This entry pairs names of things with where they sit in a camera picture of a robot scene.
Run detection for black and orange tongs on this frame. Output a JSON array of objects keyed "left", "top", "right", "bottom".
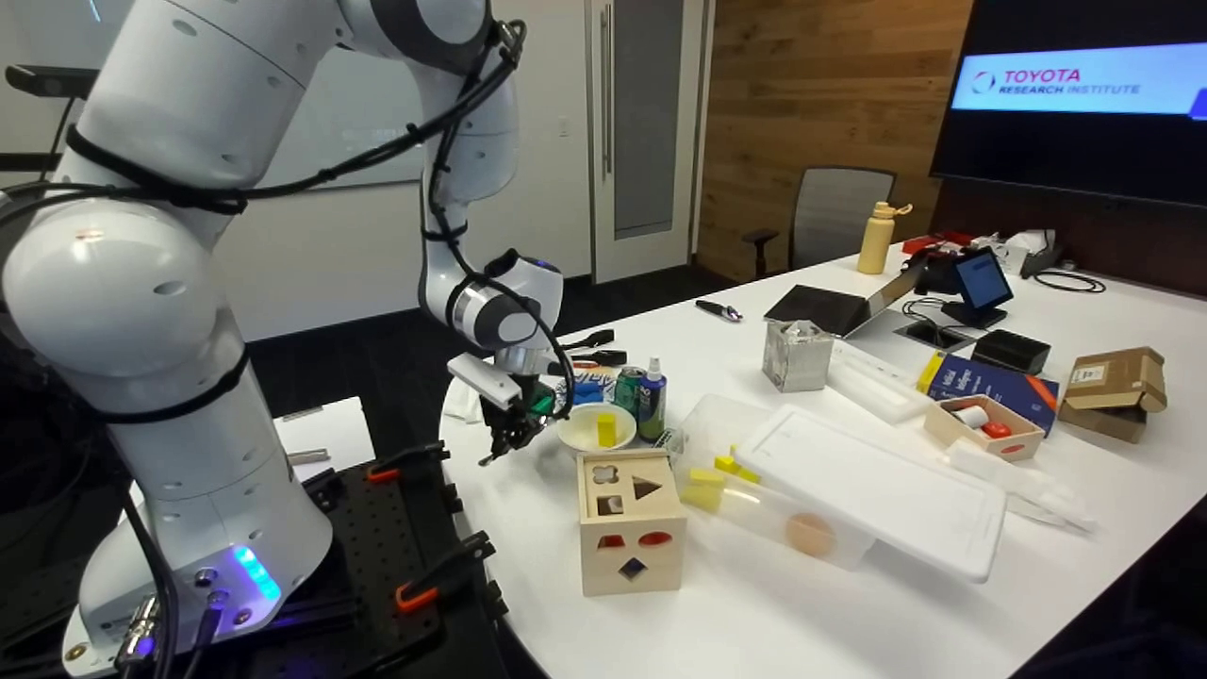
[{"left": 552, "top": 326, "right": 631, "bottom": 374}]

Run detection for white rounded object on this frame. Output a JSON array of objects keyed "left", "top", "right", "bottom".
[{"left": 996, "top": 227, "right": 1066, "bottom": 281}]

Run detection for black mounting board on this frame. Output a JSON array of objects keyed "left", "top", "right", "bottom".
[{"left": 293, "top": 438, "right": 519, "bottom": 679}]

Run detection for small wooden tray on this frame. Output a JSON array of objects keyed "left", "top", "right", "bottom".
[{"left": 919, "top": 393, "right": 1047, "bottom": 466}]

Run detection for black and orange clamp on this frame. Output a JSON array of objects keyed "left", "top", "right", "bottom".
[
  {"left": 357, "top": 438, "right": 454, "bottom": 490},
  {"left": 389, "top": 529, "right": 498, "bottom": 620}
]

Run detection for green soda can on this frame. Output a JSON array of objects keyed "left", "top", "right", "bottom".
[{"left": 612, "top": 368, "right": 670, "bottom": 444}]

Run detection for white door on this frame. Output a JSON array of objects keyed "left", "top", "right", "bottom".
[{"left": 585, "top": 0, "right": 711, "bottom": 286}]

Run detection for grey chair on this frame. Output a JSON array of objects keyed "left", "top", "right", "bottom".
[{"left": 787, "top": 165, "right": 902, "bottom": 271}]

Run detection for blue book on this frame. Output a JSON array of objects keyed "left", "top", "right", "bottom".
[{"left": 917, "top": 352, "right": 1063, "bottom": 438}]

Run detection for yellow bottle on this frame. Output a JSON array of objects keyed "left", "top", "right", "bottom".
[{"left": 858, "top": 197, "right": 917, "bottom": 281}]

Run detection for white bowl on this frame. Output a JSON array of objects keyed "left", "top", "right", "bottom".
[{"left": 556, "top": 399, "right": 641, "bottom": 459}]

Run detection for black marker pen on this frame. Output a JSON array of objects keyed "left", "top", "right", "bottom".
[{"left": 689, "top": 295, "right": 748, "bottom": 327}]

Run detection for small blue-capped bottle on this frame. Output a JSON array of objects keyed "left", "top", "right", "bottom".
[{"left": 639, "top": 354, "right": 670, "bottom": 444}]

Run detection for wall-mounted TV screen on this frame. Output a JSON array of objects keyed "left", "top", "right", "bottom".
[{"left": 929, "top": 0, "right": 1207, "bottom": 217}]

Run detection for cardboard box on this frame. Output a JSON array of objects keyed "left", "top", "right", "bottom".
[{"left": 1055, "top": 342, "right": 1173, "bottom": 444}]

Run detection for small black box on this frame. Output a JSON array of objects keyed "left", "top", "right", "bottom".
[{"left": 970, "top": 327, "right": 1055, "bottom": 378}]

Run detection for orange round piece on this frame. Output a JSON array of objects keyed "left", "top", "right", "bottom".
[{"left": 781, "top": 511, "right": 843, "bottom": 561}]

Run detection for blue patterned bowl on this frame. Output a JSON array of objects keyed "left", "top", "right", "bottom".
[{"left": 561, "top": 359, "right": 616, "bottom": 409}]

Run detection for red object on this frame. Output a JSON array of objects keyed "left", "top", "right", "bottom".
[{"left": 902, "top": 232, "right": 961, "bottom": 263}]

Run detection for clear plastic package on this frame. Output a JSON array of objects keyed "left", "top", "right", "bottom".
[{"left": 943, "top": 435, "right": 1100, "bottom": 539}]

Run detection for wooden shape sorter box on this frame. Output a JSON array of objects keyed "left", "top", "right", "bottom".
[{"left": 575, "top": 444, "right": 689, "bottom": 599}]

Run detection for white paper sheet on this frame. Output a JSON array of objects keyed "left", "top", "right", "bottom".
[{"left": 269, "top": 393, "right": 382, "bottom": 482}]

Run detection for black camera on stand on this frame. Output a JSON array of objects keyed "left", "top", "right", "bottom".
[{"left": 0, "top": 61, "right": 105, "bottom": 165}]

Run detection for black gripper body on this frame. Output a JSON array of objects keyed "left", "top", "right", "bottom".
[{"left": 489, "top": 381, "right": 558, "bottom": 444}]

